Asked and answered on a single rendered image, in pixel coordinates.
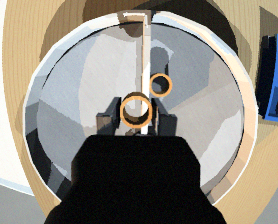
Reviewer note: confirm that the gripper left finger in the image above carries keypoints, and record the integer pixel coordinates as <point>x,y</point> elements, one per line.
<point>107,122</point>

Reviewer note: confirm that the blue open-top crate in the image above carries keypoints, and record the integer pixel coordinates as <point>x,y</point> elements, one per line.
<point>265,98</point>

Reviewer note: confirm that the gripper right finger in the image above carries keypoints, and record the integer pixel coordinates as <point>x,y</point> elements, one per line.
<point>165,124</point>

